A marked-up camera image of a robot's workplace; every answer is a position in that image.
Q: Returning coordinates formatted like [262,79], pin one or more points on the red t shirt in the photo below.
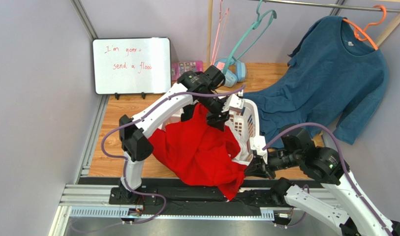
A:
[200,155]

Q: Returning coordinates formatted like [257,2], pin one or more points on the white whiteboard with red writing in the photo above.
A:
[132,65]

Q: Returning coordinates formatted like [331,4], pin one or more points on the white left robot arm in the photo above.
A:
[134,132]

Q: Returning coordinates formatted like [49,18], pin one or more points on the light blue headphones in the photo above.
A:
[231,78]

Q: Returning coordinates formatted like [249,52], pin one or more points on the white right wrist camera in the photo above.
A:
[256,147]

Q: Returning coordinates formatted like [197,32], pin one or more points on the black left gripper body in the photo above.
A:
[214,104]

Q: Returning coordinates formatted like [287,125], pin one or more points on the pink wire hanger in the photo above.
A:
[223,16]

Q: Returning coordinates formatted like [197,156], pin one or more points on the orange hanger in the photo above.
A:
[361,34]

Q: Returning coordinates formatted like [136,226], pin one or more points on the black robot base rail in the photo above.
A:
[170,196]

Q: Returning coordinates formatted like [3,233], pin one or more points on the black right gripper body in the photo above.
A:
[263,162]

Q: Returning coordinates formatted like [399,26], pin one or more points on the blue long sleeve shirt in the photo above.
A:
[331,77]

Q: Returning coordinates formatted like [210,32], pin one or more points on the aluminium corner profile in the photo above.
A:
[82,14]

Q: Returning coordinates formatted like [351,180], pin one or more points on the black garment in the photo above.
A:
[188,112]

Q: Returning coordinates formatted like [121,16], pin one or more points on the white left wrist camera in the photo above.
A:
[235,103]

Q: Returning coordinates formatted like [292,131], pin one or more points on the pink cube power adapter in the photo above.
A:
[220,65]

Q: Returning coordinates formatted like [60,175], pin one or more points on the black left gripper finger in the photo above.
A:
[212,119]
[221,120]

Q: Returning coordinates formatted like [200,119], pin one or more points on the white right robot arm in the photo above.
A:
[355,214]

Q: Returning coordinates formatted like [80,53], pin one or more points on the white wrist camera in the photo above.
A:
[256,147]
[235,103]

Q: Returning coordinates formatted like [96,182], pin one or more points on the white garment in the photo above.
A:
[243,157]

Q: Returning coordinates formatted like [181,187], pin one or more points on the white plastic laundry basket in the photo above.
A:
[244,124]

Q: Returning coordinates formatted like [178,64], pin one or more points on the metal clothes rail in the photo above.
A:
[332,6]

